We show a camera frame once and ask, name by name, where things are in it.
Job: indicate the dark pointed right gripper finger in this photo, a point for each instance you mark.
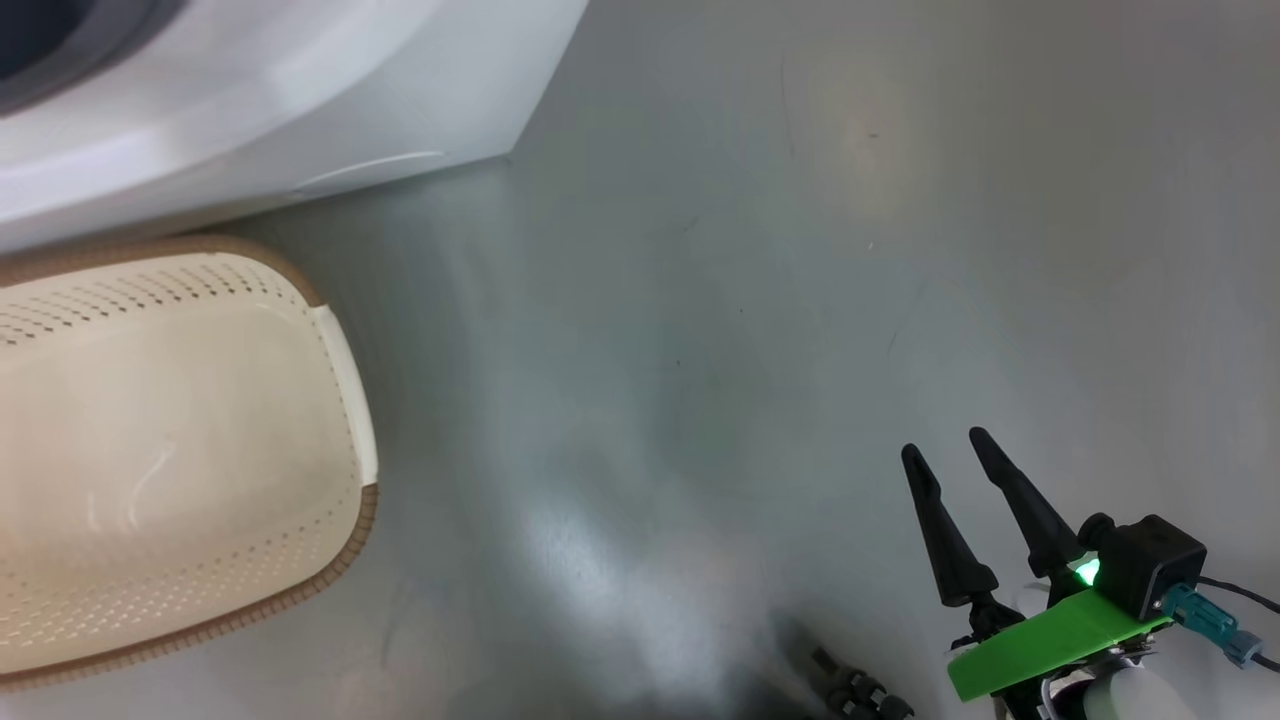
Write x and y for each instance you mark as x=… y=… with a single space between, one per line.
x=950 y=550
x=1035 y=520

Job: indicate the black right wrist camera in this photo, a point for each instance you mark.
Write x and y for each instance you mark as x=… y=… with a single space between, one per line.
x=1150 y=560

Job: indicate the white washing machine body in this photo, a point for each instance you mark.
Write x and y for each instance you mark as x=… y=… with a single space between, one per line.
x=300 y=100

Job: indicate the black ribbed robot part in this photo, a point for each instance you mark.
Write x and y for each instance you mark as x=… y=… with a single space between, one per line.
x=860 y=692

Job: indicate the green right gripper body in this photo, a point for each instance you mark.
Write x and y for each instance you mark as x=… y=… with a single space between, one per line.
x=1050 y=640

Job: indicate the cream perforated laundry basket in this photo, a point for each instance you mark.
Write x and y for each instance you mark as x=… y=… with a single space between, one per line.
x=180 y=450

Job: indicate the round white filter cover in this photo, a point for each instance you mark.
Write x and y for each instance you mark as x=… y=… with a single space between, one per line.
x=400 y=163

